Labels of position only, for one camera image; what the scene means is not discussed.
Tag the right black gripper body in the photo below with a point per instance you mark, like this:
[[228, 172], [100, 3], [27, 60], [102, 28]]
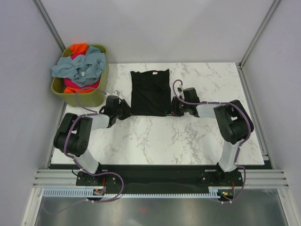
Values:
[[178, 107]]

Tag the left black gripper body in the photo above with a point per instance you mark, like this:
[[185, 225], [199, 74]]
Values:
[[123, 112]]

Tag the olive green plastic bin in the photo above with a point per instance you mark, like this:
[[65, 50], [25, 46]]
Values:
[[91, 99]]

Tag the black t shirt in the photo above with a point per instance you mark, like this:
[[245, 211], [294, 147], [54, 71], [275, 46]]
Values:
[[151, 93]]

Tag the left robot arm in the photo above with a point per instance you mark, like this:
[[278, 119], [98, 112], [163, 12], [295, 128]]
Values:
[[73, 135]]

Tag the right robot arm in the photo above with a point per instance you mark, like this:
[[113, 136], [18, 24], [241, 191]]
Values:
[[234, 123]]

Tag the grey blue t shirt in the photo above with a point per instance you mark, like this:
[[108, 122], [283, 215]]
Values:
[[60, 67]]

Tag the magenta t shirt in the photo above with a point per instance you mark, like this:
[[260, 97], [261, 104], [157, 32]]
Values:
[[84, 70]]

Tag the orange t shirt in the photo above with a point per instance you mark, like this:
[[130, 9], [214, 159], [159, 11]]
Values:
[[78, 48]]

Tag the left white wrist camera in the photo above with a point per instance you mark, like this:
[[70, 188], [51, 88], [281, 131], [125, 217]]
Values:
[[115, 93]]

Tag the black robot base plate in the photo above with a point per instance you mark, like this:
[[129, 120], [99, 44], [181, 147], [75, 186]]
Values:
[[160, 179]]

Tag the blue slotted cable duct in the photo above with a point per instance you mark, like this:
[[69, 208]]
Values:
[[92, 193]]

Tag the aluminium frame rail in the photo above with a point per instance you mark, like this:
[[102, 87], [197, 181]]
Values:
[[255, 178]]

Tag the left aluminium corner post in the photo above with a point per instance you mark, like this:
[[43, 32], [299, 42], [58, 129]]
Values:
[[50, 25]]

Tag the aluminium corner post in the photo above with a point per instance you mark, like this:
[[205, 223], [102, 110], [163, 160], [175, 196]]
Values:
[[50, 25], [263, 25]]

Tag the right aluminium corner post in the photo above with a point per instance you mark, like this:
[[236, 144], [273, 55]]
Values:
[[263, 25]]

